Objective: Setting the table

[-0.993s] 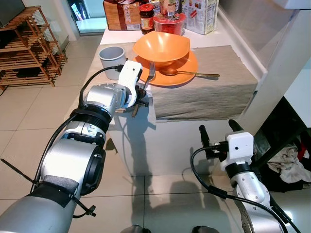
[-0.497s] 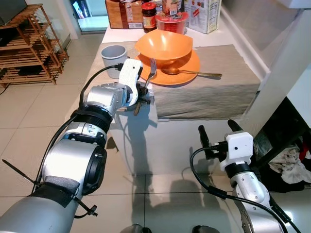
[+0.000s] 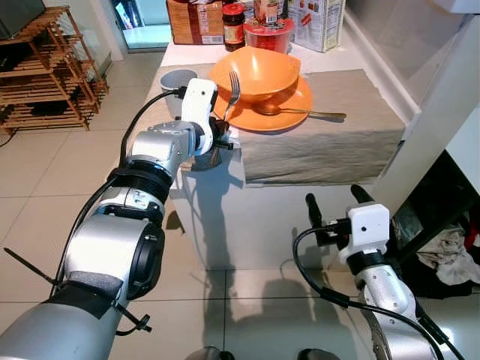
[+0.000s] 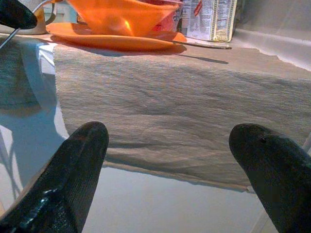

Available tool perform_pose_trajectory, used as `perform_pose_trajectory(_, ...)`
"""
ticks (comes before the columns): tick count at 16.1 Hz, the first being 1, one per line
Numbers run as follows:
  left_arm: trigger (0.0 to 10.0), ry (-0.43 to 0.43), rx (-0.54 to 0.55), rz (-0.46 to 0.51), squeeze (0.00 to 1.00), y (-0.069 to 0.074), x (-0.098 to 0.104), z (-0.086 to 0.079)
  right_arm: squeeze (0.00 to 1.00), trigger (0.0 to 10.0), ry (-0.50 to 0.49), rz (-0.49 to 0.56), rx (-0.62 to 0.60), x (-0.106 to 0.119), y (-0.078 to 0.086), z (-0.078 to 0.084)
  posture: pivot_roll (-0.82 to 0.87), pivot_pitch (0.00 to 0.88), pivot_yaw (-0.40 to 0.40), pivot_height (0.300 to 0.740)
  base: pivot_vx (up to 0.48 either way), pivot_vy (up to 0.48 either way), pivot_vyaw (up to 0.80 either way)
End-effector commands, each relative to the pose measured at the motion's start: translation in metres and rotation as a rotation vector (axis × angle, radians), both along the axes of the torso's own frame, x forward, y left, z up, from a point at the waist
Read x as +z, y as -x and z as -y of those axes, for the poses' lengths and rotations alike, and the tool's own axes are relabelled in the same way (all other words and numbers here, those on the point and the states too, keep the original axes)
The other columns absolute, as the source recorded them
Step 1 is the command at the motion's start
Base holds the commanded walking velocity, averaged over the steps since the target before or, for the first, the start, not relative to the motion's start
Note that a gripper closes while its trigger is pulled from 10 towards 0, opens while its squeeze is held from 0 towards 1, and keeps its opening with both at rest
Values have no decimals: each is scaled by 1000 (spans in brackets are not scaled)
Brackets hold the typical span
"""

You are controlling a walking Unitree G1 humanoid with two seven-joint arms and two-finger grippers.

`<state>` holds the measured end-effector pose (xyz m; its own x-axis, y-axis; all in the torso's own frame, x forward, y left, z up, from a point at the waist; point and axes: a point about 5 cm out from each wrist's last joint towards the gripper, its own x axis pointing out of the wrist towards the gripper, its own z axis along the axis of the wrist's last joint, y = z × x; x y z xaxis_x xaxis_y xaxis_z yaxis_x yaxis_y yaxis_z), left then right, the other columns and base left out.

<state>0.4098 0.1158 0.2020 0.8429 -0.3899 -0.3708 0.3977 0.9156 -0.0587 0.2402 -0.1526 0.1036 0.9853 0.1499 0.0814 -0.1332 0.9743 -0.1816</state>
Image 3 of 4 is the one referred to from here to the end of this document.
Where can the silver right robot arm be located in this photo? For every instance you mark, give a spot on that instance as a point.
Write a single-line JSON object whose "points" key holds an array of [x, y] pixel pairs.
{"points": [[386, 289]]}

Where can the black bag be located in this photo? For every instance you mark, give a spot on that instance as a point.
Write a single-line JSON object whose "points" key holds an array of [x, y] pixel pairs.
{"points": [[420, 289]]}

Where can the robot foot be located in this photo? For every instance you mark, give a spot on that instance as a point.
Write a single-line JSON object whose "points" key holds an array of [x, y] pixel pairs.
{"points": [[319, 355], [210, 354]]}

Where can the crumpled beige cloth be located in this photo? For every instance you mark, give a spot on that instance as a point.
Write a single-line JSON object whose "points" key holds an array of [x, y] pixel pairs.
{"points": [[446, 259]]}

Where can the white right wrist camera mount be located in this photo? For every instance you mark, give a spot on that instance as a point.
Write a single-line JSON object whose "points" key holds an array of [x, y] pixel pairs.
{"points": [[367, 225]]}

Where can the wooden slatted rack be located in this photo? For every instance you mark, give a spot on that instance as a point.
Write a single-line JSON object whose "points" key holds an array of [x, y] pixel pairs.
{"points": [[52, 75]]}

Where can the orange plate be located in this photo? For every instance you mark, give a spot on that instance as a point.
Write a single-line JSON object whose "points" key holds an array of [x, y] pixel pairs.
{"points": [[296, 105]]}

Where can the brown food box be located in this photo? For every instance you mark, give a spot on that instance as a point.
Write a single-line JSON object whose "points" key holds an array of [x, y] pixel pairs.
{"points": [[191, 22]]}

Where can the grey mug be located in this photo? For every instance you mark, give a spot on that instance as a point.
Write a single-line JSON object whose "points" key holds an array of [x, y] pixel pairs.
{"points": [[174, 82]]}

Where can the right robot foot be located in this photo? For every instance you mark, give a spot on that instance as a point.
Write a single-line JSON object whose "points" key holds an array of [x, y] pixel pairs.
{"points": [[319, 355]]}

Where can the red-lidded sauce jar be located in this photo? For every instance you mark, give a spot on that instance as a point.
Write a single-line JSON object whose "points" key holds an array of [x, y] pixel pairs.
{"points": [[233, 26]]}

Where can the glass door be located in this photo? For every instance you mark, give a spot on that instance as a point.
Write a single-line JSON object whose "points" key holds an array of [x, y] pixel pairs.
{"points": [[142, 30]]}

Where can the golden metal spoon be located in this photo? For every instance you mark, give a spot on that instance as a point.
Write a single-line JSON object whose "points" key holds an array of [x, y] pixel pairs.
{"points": [[300, 112]]}

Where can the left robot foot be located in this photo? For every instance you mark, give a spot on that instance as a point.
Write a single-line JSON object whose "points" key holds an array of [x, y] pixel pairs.
{"points": [[210, 354]]}

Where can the silver metal fork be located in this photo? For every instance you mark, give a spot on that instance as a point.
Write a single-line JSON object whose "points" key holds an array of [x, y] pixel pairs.
{"points": [[233, 90]]}

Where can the white food carton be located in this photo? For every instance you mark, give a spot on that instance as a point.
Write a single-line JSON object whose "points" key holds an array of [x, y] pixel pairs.
{"points": [[319, 22]]}

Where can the black screen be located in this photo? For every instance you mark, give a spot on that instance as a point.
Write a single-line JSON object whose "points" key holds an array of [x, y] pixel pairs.
{"points": [[19, 15]]}

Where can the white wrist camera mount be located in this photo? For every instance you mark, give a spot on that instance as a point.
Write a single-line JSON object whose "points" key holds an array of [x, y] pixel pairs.
{"points": [[367, 225], [198, 97]]}

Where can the black zip tie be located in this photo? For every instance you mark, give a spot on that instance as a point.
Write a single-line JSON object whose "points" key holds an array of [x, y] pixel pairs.
{"points": [[135, 321], [30, 266]]}

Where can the orange bowl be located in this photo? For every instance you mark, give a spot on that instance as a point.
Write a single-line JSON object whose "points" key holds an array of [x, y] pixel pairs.
{"points": [[259, 71]]}

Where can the white table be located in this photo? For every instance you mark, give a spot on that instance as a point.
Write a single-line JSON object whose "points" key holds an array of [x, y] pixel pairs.
{"points": [[255, 217]]}

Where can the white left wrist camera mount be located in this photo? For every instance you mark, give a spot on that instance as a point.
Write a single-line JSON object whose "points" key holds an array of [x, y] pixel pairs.
{"points": [[198, 97]]}

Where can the grey linen placemat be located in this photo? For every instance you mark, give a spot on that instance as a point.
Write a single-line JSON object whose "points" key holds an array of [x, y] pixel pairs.
{"points": [[337, 142]]}

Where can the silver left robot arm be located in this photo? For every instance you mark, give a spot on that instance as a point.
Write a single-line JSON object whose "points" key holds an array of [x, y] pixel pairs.
{"points": [[105, 247]]}

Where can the red round tub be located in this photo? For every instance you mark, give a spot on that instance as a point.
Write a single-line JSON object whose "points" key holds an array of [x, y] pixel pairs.
{"points": [[268, 37]]}

